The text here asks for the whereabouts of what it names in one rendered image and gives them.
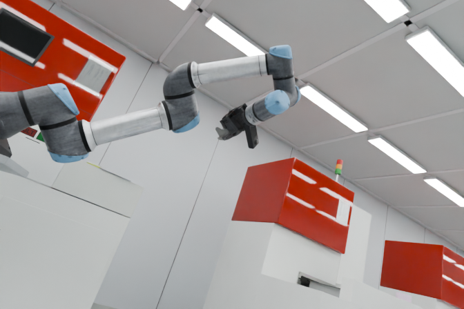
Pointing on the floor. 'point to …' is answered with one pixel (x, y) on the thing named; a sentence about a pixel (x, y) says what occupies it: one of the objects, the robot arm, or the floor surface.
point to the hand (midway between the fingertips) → (221, 137)
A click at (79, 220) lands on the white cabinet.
